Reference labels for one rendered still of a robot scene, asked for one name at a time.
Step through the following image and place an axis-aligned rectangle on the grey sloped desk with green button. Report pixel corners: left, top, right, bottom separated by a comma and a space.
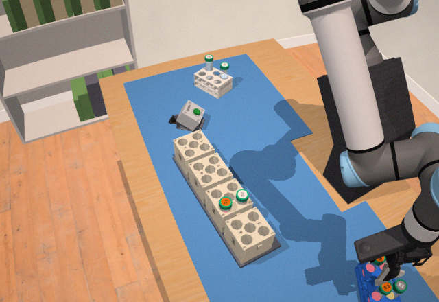
169, 100, 205, 132

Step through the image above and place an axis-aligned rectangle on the green tube cap with grey dot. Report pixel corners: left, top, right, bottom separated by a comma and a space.
386, 279, 407, 299

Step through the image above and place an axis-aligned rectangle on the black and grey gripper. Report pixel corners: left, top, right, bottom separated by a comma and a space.
375, 217, 439, 286

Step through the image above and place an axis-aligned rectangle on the blue bench mat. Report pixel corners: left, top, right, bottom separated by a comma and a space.
123, 54, 386, 302

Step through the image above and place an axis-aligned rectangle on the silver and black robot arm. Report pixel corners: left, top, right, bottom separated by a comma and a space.
298, 0, 439, 264

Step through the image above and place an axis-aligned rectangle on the blue tube rack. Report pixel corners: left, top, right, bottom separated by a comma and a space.
355, 262, 401, 302

